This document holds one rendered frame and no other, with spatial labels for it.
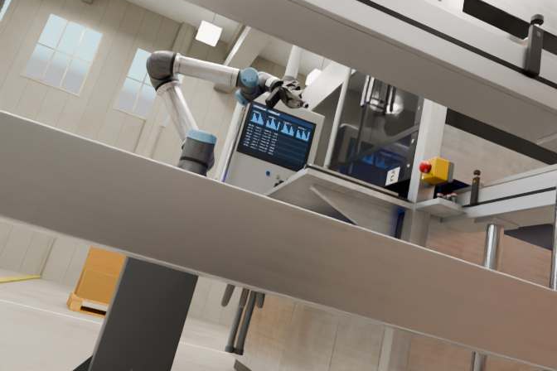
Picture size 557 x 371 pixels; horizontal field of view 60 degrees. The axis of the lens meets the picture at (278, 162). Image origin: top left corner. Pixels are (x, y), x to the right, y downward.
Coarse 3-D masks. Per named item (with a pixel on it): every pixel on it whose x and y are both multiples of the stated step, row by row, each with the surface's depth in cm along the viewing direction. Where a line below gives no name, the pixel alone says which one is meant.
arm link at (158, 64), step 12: (156, 60) 197; (168, 60) 196; (180, 60) 197; (192, 60) 198; (156, 72) 200; (168, 72) 199; (180, 72) 199; (192, 72) 198; (204, 72) 198; (216, 72) 198; (228, 72) 198; (240, 72) 199; (252, 72) 197; (228, 84) 201; (240, 84) 199; (252, 84) 198
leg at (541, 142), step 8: (552, 136) 88; (544, 144) 91; (552, 144) 90; (552, 240) 84; (552, 248) 83; (552, 256) 83; (552, 264) 82; (552, 272) 81; (552, 280) 81; (552, 288) 80
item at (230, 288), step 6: (228, 288) 67; (234, 288) 67; (228, 294) 67; (246, 294) 68; (258, 294) 68; (264, 294) 71; (222, 300) 68; (228, 300) 68; (240, 300) 68; (246, 300) 70; (258, 300) 68; (240, 306) 69; (258, 306) 70
